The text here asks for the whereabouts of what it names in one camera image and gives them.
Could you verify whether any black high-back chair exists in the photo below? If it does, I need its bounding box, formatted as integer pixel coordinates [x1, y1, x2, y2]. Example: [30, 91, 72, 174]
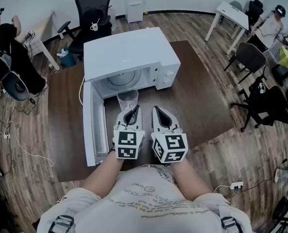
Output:
[245, 0, 264, 25]

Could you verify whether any dark grey plain chair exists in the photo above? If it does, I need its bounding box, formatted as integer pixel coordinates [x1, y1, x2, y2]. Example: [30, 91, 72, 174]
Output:
[223, 42, 267, 84]

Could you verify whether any person's right forearm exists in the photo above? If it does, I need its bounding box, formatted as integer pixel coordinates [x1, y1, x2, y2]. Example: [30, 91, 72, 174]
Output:
[170, 158, 211, 201]

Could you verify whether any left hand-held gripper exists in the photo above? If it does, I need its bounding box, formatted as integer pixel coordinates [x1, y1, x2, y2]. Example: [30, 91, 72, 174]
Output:
[113, 104, 146, 160]

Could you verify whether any light grey chair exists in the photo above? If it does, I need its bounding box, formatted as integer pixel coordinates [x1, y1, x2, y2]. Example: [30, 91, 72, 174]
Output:
[230, 0, 243, 12]

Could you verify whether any light wooden desk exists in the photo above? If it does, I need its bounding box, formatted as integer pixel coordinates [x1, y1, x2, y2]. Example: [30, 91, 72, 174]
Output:
[19, 10, 61, 71]

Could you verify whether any person's beige printed shirt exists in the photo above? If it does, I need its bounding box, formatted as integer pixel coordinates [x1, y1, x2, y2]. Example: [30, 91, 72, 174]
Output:
[36, 164, 253, 233]

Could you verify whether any white floor cable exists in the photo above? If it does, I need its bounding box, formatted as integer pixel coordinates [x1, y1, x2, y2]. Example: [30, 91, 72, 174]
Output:
[7, 120, 54, 165]
[213, 184, 232, 194]

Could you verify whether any teal waste bin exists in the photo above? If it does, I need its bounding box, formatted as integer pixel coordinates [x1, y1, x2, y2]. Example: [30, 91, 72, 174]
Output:
[57, 48, 75, 67]

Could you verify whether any clear plastic cup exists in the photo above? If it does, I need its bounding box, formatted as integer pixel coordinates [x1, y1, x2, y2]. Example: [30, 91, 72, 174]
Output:
[116, 88, 139, 113]

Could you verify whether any black mesh office chair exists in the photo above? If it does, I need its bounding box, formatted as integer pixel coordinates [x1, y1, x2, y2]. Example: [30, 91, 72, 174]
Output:
[58, 0, 113, 55]

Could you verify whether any white water dispenser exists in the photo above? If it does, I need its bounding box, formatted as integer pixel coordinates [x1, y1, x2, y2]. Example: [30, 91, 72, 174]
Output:
[124, 0, 146, 23]

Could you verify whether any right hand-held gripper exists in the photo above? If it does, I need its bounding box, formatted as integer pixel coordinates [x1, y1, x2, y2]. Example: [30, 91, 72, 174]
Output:
[150, 106, 189, 164]

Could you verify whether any black buckle shoulder strap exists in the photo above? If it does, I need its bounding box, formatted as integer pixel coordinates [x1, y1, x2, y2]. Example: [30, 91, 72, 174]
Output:
[220, 216, 244, 233]
[48, 215, 75, 233]

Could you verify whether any small white table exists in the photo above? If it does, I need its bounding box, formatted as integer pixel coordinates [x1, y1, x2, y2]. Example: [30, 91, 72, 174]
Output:
[204, 1, 249, 55]

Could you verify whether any person's left forearm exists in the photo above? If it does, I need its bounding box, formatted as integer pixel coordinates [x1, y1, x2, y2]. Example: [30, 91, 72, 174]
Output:
[82, 151, 125, 199]

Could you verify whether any white microwave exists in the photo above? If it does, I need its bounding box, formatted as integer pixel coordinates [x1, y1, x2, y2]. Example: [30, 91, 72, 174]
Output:
[82, 27, 181, 167]

